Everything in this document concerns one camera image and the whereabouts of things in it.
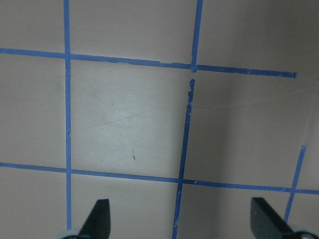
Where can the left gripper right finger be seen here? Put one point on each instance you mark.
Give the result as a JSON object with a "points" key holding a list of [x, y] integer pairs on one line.
{"points": [[265, 223]]}

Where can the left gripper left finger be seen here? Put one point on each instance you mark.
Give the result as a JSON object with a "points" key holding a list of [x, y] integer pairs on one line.
{"points": [[98, 223]]}

